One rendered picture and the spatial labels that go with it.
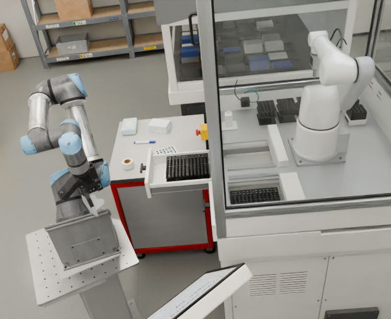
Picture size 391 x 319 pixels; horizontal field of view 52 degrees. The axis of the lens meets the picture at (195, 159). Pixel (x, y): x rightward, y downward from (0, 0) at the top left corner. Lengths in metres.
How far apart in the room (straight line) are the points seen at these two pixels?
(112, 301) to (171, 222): 0.63
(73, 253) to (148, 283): 0.96
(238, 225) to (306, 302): 0.66
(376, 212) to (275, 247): 0.42
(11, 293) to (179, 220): 1.23
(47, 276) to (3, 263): 1.30
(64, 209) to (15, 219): 1.72
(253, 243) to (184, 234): 1.00
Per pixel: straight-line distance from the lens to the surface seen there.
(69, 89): 1.89
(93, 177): 1.61
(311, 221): 1.66
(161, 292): 2.69
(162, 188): 2.03
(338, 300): 2.17
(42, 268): 2.01
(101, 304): 2.21
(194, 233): 2.64
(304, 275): 1.95
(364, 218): 1.73
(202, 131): 2.33
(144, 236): 2.66
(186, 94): 2.78
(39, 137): 1.60
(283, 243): 1.73
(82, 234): 1.81
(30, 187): 3.80
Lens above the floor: 2.20
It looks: 38 degrees down
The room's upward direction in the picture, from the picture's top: 7 degrees counter-clockwise
